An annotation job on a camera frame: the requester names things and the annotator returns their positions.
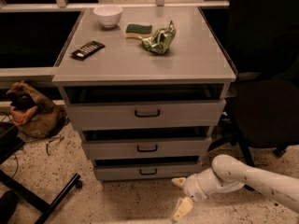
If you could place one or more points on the grey drawer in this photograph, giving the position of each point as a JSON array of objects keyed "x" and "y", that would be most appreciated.
[
  {"x": 144, "y": 115},
  {"x": 146, "y": 172},
  {"x": 153, "y": 148}
]

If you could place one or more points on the green yellow sponge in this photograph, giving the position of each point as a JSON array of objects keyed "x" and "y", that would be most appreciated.
[{"x": 138, "y": 31}]

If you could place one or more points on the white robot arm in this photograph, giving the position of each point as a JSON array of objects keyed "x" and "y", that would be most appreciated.
[{"x": 228, "y": 174}]

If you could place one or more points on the grey bottom drawer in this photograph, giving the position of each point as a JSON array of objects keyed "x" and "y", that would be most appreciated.
[{"x": 146, "y": 172}]

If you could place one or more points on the brown canvas bag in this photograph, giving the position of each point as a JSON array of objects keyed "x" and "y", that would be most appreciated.
[{"x": 33, "y": 112}]

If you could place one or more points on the white bowl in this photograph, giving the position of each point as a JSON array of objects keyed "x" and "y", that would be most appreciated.
[{"x": 108, "y": 15}]

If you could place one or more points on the black office chair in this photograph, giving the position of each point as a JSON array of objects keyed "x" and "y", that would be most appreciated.
[{"x": 262, "y": 37}]

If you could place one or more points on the grey top drawer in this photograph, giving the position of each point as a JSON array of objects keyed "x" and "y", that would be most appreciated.
[{"x": 144, "y": 115}]

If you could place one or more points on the crumpled green chip bag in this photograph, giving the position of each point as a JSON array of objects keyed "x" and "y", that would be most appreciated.
[{"x": 161, "y": 40}]

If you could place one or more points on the grey middle drawer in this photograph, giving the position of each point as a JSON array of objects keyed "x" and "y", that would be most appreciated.
[{"x": 153, "y": 148}]

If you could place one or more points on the black remote control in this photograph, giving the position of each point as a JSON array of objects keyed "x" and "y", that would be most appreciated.
[{"x": 87, "y": 50}]

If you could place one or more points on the black shoe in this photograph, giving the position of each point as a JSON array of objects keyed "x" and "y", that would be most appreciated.
[{"x": 8, "y": 204}]

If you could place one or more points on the grey drawer cabinet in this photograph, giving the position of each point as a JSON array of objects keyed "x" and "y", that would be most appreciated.
[{"x": 193, "y": 69}]

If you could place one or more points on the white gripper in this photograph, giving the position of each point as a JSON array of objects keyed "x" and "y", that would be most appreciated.
[{"x": 193, "y": 188}]

